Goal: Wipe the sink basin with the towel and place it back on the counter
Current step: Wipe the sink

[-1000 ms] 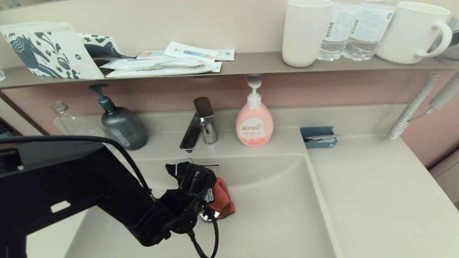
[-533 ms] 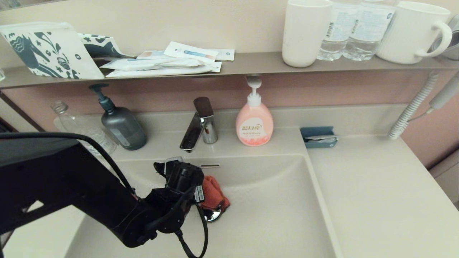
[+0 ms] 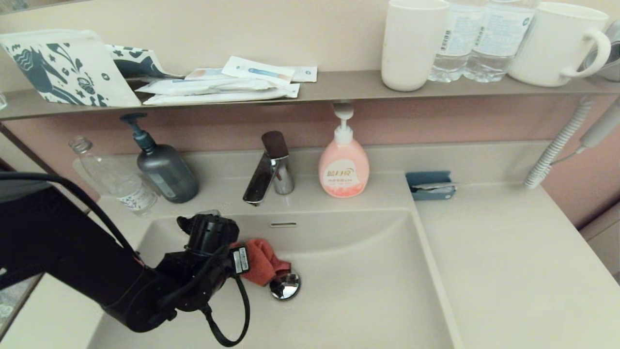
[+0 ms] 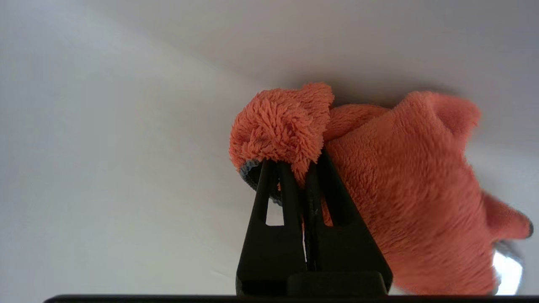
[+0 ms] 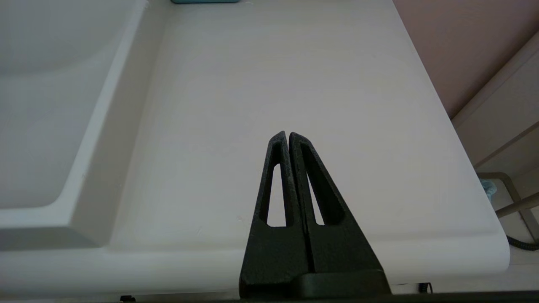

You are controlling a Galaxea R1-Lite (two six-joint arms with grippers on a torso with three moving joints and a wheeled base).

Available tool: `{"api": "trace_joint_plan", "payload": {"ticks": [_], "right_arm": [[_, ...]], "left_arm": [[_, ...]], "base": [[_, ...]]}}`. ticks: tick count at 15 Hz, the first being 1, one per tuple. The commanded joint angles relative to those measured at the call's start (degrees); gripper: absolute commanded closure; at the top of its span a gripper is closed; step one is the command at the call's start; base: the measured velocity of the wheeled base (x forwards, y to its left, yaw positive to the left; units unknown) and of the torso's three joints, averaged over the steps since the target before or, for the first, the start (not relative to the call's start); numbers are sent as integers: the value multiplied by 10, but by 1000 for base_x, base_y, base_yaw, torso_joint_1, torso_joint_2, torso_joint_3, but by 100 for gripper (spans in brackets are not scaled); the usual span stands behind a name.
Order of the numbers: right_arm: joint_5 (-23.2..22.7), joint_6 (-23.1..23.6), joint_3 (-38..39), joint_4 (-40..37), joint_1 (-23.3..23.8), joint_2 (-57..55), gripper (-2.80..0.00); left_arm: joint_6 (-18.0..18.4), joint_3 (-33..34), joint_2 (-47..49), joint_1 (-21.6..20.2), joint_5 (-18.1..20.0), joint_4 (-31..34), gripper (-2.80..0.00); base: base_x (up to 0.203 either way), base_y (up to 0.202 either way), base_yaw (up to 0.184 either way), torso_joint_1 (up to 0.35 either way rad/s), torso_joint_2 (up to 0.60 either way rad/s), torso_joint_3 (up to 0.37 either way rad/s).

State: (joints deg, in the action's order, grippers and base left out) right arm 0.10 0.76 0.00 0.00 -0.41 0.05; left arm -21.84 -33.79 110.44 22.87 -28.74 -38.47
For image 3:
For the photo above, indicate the blue soap dish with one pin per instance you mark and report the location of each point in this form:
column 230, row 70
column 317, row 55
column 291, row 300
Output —
column 428, row 177

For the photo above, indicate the pinkish small packet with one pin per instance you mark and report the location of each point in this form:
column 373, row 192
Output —
column 206, row 74

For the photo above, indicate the large white flat packet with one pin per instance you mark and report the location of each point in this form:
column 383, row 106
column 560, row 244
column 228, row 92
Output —
column 218, row 98

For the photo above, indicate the clear empty plastic bottle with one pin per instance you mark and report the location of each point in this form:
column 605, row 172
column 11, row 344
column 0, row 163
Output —
column 114, row 179

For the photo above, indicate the clear water bottle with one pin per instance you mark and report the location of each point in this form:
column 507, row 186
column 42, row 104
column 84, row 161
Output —
column 453, row 43
column 499, row 43

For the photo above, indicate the large patterned toiletry pouch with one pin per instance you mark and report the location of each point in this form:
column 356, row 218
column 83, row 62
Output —
column 63, row 68

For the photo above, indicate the orange cleaning cloth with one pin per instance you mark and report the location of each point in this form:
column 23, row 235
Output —
column 261, row 259

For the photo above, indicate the chrome dryer holder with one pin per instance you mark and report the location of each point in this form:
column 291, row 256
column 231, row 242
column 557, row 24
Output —
column 614, row 68

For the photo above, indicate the white plastic tumbler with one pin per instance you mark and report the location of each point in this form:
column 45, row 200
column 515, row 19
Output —
column 411, row 48

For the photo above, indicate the white packet blue print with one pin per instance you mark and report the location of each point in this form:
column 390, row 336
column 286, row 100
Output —
column 203, row 86

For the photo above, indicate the grey wall shelf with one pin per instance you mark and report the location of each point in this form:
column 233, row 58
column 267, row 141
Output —
column 339, row 87

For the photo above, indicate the dark grey pump bottle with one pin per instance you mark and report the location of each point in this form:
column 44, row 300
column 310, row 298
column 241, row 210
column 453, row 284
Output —
column 167, row 174

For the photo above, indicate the wall mirror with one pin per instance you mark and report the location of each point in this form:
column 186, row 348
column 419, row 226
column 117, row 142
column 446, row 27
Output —
column 19, row 4

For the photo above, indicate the white toothbrush packet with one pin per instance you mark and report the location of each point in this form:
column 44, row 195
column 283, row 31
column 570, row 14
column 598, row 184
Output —
column 261, row 71

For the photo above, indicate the small white sachet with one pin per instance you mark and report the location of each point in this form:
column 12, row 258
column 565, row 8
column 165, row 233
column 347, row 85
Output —
column 305, row 74

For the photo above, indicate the grey hair dryer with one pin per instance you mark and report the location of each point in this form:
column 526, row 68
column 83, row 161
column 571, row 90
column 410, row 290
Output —
column 600, row 128

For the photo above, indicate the beige wash basin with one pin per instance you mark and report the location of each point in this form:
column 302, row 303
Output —
column 363, row 291

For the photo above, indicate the pink soap pump bottle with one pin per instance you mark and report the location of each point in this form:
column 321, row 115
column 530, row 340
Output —
column 344, row 169

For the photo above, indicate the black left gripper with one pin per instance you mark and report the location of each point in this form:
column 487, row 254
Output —
column 213, row 235

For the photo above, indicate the beige cabinet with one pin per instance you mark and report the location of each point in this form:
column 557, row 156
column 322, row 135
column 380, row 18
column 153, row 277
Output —
column 605, row 237

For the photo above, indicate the small patterned toiletry pouch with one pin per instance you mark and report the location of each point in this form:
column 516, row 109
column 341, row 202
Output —
column 139, row 60

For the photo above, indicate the chrome drain stopper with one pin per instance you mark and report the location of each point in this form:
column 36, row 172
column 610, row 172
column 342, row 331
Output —
column 286, row 288

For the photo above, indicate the white ribbed mug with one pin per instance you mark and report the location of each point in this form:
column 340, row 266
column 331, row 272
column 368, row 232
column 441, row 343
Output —
column 550, row 48

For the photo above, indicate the clear drinking glass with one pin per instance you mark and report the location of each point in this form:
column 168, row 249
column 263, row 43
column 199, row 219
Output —
column 2, row 101

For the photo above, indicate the chrome sink faucet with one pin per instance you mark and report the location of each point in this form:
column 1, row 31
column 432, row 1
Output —
column 261, row 182

